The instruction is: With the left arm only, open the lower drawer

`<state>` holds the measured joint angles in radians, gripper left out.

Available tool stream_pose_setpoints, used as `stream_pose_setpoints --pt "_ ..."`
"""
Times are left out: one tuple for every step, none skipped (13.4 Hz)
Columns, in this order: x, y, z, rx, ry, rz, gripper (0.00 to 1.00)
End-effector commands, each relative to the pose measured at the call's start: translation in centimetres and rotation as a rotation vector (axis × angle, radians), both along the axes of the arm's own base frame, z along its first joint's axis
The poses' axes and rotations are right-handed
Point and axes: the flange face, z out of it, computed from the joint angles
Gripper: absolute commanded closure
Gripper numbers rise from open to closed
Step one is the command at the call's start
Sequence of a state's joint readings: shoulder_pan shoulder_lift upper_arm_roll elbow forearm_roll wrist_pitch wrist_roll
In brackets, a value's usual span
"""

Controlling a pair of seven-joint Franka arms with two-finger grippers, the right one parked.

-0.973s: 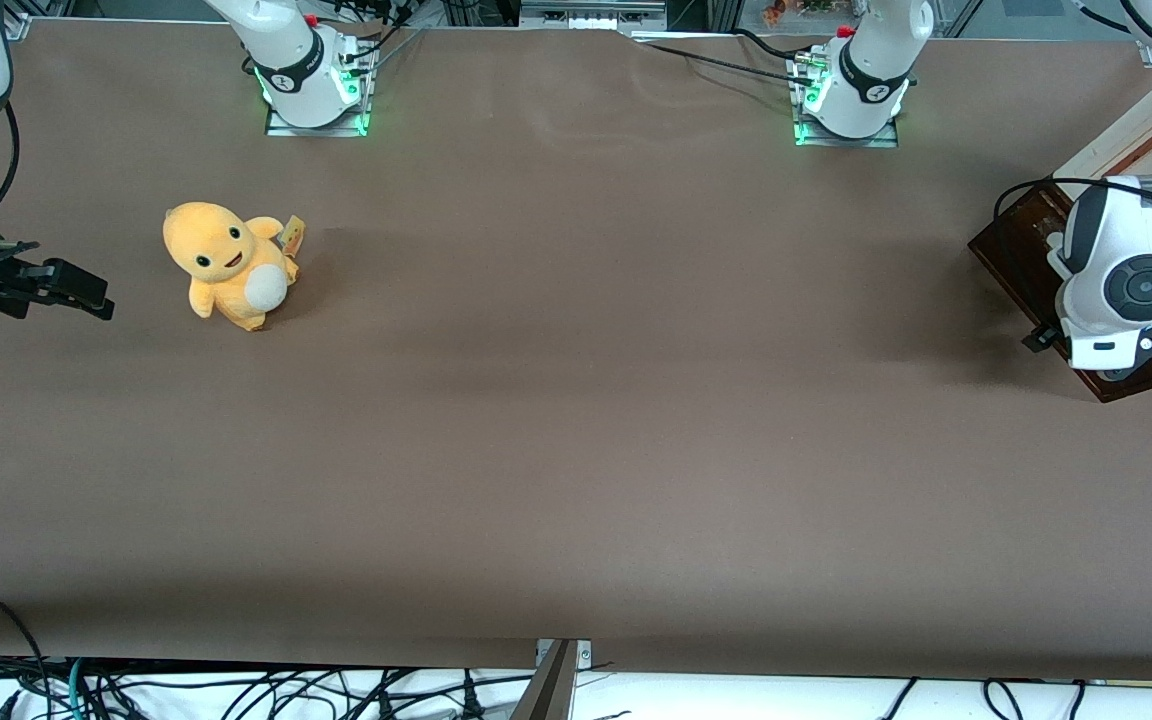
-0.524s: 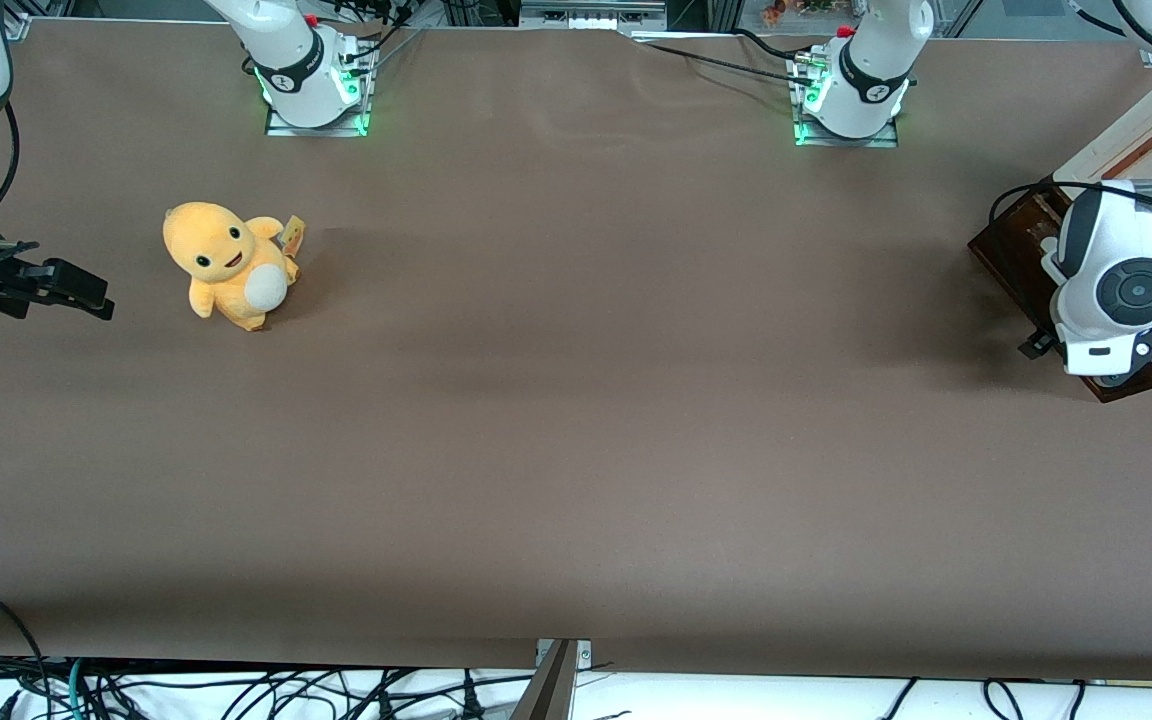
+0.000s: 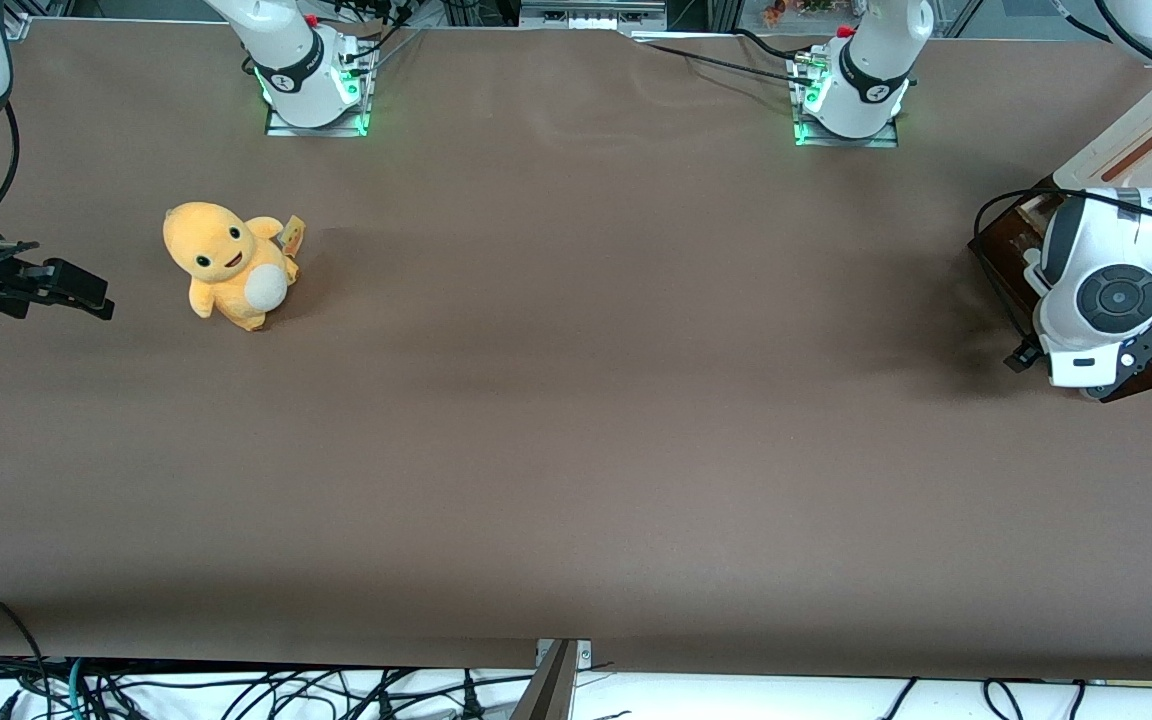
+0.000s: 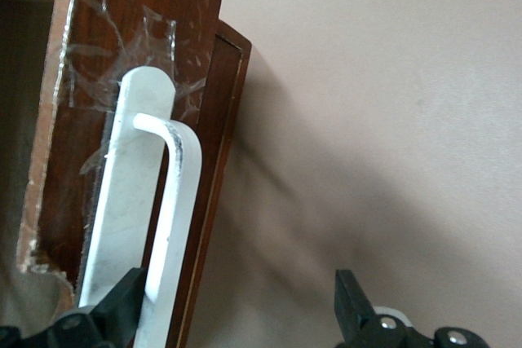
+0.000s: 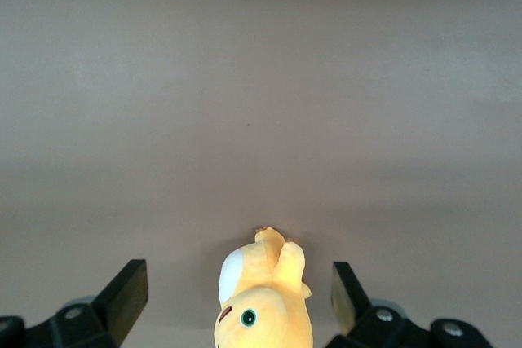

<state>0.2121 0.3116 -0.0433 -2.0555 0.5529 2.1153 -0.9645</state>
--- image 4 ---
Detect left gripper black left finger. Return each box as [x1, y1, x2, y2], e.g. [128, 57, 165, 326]
[0, 267, 148, 348]

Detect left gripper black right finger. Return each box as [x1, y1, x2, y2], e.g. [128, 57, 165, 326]
[334, 268, 495, 348]

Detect white drawer handle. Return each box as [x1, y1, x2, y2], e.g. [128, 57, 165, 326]
[77, 65, 204, 348]

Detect wooden drawer cabinet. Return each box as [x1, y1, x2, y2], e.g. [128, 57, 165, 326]
[175, 17, 253, 348]

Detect clear adhesive tape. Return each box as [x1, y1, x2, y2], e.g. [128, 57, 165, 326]
[67, 0, 213, 174]

